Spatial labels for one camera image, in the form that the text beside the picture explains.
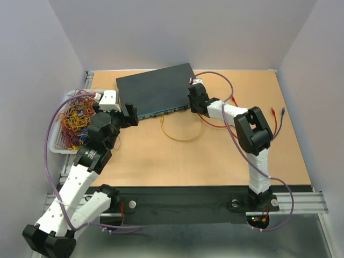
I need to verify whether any yellow ethernet cable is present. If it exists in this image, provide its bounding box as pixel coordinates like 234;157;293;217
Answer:
160;116;206;142

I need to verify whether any red ethernet cable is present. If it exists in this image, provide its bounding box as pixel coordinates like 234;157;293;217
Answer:
197;96;239;128
270;106;279;138

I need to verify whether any blue ethernet cable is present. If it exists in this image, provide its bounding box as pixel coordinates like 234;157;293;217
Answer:
273;107;286;139

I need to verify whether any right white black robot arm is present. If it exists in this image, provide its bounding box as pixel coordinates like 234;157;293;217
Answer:
188;79;273;210

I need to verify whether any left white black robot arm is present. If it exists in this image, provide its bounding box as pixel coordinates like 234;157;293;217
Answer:
22;103;138;257

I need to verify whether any white perforated plastic basket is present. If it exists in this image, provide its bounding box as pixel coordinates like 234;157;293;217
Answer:
48;89;110;154

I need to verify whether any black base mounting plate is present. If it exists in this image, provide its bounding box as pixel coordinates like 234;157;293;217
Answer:
98;185;311;226

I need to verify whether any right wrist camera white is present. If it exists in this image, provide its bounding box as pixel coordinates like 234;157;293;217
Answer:
189;77;203;85

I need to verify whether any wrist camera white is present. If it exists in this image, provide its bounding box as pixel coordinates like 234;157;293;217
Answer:
95;90;121;112
189;77;203;85

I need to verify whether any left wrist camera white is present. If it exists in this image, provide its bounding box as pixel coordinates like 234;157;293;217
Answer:
95;90;121;112

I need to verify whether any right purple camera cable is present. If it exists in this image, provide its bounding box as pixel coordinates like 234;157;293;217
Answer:
192;71;295;232

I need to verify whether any purple camera cable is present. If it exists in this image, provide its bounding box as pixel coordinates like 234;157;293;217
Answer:
44;92;145;234
192;71;295;232

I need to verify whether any dark blue network switch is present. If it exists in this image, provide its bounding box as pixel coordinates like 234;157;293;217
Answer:
116;63;194;120

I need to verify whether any tangled colourful cable pile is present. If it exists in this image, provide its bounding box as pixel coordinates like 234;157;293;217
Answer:
55;90;108;151

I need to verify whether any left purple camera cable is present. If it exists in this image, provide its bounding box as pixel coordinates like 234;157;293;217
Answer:
44;92;145;234

